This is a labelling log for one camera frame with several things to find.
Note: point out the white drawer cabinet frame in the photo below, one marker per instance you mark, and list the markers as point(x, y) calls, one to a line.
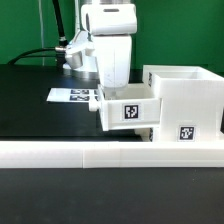
point(192, 103)

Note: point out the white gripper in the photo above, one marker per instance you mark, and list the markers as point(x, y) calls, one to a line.
point(113, 55)

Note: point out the white front drawer box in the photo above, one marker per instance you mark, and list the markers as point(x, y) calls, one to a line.
point(148, 134)

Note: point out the fiducial marker base plate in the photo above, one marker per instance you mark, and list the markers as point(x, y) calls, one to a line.
point(67, 95)

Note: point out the white L-shaped boundary wall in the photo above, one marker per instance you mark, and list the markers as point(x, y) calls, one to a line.
point(39, 153)

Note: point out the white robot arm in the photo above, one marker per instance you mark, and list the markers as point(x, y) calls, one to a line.
point(99, 18)

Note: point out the white drawer box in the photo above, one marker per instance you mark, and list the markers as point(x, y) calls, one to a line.
point(134, 108)
point(148, 134)

